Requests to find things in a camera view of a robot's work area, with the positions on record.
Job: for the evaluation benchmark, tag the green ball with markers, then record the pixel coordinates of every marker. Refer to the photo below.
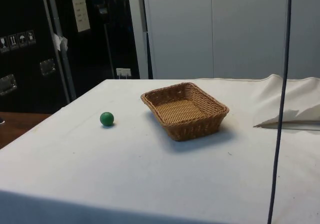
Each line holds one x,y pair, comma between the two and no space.
107,119

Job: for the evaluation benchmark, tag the brown wicker basket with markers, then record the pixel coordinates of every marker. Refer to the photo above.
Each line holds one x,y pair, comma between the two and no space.
182,111

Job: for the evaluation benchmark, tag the pale locker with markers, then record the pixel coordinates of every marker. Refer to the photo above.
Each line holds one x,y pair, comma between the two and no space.
177,29
250,29

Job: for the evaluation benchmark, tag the black cabinet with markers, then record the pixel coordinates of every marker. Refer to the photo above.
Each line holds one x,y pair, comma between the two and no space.
27,71

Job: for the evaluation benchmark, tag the white wall socket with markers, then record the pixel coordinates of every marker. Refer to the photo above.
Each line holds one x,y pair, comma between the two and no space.
123,72

